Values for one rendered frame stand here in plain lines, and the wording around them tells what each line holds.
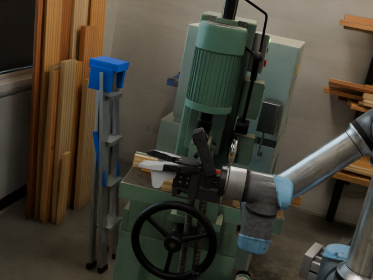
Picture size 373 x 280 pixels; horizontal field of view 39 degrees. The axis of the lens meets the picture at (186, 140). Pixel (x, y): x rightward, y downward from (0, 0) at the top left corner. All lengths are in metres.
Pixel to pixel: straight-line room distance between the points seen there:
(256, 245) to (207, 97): 0.76
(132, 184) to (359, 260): 0.93
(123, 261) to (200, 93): 0.70
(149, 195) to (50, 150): 1.48
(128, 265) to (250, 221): 0.91
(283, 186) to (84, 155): 2.48
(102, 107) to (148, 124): 1.82
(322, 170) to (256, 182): 0.20
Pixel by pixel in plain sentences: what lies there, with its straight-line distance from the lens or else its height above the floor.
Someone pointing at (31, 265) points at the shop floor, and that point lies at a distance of 3.08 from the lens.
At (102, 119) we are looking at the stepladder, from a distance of 2.74.
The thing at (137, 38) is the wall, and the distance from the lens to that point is 4.45.
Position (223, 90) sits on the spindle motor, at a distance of 1.87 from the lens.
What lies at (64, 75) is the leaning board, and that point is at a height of 0.96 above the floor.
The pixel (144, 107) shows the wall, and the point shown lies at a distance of 4.50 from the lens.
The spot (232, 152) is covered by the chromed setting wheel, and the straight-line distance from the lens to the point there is 2.06.
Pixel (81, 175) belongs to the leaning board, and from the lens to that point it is 3.59.
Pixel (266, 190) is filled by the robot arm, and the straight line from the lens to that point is 1.19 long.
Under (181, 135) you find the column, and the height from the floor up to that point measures 1.02.
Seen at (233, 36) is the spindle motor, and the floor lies 1.48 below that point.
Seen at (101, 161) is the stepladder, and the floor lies 0.65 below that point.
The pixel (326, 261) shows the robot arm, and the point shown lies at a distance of 1.45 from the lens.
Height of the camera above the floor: 1.65
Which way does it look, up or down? 17 degrees down
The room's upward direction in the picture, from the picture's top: 11 degrees clockwise
